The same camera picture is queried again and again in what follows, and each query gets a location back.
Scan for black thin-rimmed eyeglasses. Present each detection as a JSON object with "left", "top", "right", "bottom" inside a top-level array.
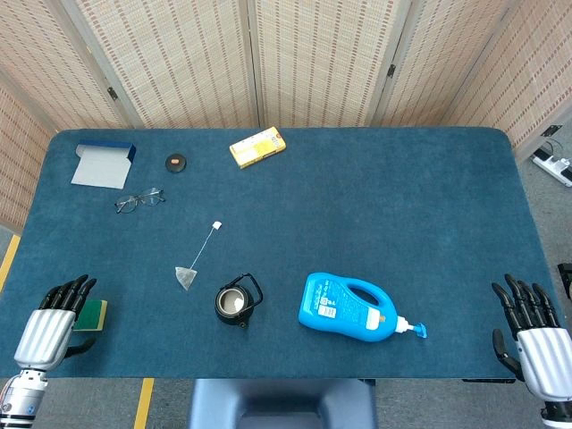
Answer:
[{"left": 114, "top": 188, "right": 166, "bottom": 215}]

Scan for grey-blue robot torso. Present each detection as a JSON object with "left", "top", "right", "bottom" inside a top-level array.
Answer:
[{"left": 187, "top": 378, "right": 379, "bottom": 429}]

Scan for white tea bag with string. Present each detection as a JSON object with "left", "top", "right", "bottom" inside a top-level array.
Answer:
[{"left": 174, "top": 219, "right": 223, "bottom": 292}]

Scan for blue felt table cover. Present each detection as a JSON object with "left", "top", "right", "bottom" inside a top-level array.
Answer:
[{"left": 0, "top": 128, "right": 565, "bottom": 381}]

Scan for beige woven folding screen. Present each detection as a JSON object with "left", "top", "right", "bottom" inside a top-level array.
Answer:
[{"left": 0, "top": 0, "right": 572, "bottom": 233}]

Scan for open blue white box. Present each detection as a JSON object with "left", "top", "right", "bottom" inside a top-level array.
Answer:
[{"left": 70, "top": 139, "right": 138, "bottom": 190}]

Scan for black teapot with handle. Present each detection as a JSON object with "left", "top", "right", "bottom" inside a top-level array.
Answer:
[{"left": 214, "top": 273, "right": 265, "bottom": 330}]

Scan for white power strip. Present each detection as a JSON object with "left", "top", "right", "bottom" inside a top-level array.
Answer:
[{"left": 531, "top": 148, "right": 572, "bottom": 188}]

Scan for blue detergent bottle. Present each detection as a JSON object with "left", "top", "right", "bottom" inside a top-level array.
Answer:
[{"left": 298, "top": 271, "right": 429, "bottom": 344}]

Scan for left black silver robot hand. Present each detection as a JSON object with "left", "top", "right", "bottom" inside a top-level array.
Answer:
[{"left": 13, "top": 273, "right": 98, "bottom": 372}]

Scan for green yellow sponge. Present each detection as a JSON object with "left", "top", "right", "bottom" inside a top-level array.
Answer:
[{"left": 72, "top": 299, "right": 109, "bottom": 332}]

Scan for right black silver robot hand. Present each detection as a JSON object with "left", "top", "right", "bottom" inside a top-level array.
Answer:
[{"left": 491, "top": 273, "right": 572, "bottom": 401}]

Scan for yellow cardboard box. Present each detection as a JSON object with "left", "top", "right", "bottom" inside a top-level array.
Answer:
[{"left": 229, "top": 126, "right": 287, "bottom": 170}]

